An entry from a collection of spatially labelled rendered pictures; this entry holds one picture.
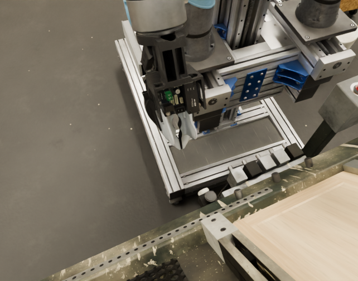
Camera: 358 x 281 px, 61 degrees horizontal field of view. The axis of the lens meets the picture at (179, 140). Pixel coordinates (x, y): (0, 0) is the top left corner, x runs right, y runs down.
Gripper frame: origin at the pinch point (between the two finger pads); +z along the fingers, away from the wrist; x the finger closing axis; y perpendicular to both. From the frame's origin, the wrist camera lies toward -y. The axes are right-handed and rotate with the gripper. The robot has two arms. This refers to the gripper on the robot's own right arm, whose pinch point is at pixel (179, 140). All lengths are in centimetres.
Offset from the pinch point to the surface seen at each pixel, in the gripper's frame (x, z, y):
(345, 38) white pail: 151, 43, -124
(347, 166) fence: 54, 37, -14
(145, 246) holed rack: -12.5, 40.1, -13.6
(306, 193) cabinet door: 38, 39, -11
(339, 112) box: 71, 34, -37
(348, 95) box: 71, 26, -34
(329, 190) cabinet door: 43, 38, -8
